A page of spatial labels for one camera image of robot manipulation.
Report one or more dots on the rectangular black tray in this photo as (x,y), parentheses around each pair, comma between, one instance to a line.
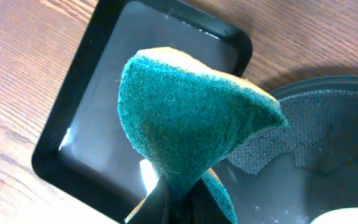
(82,149)

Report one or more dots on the light green plate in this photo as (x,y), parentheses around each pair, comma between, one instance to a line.
(339,216)

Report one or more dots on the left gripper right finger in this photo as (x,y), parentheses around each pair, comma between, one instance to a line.
(202,207)

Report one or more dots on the green yellow sponge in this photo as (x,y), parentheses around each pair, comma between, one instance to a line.
(184,117)

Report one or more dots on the round black tray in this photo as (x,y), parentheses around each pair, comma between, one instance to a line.
(295,173)

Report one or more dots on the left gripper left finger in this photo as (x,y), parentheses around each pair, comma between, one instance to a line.
(157,206)

